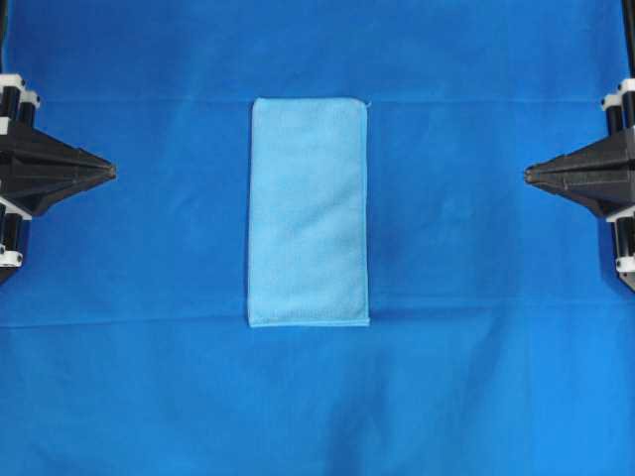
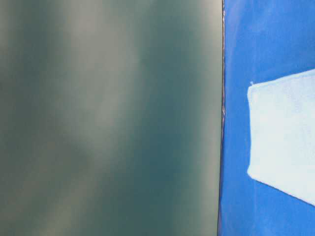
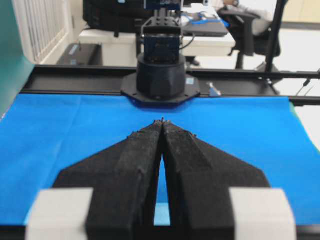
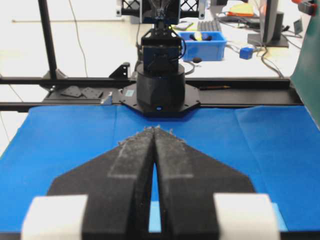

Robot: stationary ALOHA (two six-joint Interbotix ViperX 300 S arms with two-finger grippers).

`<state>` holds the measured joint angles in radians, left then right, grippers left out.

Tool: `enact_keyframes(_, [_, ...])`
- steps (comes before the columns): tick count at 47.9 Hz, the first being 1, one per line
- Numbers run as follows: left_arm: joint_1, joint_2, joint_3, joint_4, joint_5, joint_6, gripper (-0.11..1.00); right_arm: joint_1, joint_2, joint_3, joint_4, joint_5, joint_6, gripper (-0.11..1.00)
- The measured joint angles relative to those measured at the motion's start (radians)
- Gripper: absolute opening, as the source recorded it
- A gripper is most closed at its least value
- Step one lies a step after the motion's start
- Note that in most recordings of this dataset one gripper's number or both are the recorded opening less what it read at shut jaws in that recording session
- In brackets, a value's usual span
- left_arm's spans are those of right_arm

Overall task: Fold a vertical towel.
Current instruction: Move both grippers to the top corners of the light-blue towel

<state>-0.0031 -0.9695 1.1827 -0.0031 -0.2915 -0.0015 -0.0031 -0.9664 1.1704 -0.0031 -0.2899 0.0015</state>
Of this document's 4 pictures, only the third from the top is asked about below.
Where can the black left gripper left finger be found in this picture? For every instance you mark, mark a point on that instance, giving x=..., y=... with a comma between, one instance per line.
x=103, y=197

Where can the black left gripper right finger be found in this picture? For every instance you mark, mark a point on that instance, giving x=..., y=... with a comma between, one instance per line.
x=216, y=196

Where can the black vertical stand pole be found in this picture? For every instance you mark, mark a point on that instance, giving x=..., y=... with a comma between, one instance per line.
x=268, y=43

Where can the blue table cloth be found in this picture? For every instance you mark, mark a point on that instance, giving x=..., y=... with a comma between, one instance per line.
x=42, y=134

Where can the white desk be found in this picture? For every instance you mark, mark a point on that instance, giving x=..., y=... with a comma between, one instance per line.
x=161, y=39

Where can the black case on floor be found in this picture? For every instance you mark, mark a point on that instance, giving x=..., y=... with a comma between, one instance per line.
x=80, y=54

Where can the black office chair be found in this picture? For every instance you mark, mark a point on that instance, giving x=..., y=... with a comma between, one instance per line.
x=241, y=29

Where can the black backpack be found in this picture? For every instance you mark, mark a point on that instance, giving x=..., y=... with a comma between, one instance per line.
x=113, y=16

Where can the black aluminium rail frame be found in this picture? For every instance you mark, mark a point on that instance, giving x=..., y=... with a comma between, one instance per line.
x=119, y=81

